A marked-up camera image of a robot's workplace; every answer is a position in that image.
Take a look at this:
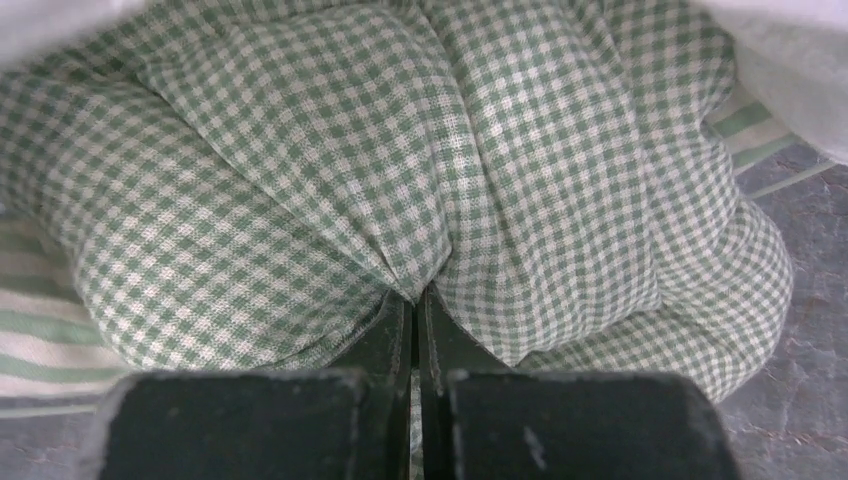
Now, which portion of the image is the green striped pet tent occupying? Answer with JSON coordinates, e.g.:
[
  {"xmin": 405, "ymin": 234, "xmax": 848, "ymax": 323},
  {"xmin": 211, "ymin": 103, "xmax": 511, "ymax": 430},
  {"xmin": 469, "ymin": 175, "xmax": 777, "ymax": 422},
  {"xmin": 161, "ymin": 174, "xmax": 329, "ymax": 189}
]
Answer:
[{"xmin": 0, "ymin": 0, "xmax": 848, "ymax": 420}]

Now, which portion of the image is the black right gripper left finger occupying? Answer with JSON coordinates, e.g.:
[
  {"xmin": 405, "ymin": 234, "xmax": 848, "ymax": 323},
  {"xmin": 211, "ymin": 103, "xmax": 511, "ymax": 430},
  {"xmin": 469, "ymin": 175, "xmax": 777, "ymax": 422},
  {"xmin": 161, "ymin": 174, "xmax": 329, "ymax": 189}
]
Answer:
[{"xmin": 79, "ymin": 294, "xmax": 412, "ymax": 480}]

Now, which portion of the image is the green checked pet cushion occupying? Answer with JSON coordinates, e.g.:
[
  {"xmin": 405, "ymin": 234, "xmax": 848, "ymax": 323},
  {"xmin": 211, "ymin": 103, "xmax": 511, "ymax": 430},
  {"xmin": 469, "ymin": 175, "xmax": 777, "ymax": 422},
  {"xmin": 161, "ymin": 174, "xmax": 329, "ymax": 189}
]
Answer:
[{"xmin": 0, "ymin": 0, "xmax": 795, "ymax": 405}]

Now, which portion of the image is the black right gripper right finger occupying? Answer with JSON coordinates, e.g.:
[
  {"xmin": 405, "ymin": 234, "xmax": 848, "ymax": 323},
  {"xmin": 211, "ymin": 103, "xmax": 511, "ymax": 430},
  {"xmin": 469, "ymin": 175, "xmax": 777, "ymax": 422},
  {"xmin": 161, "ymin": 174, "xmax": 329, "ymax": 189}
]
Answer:
[{"xmin": 418, "ymin": 289, "xmax": 739, "ymax": 479}]

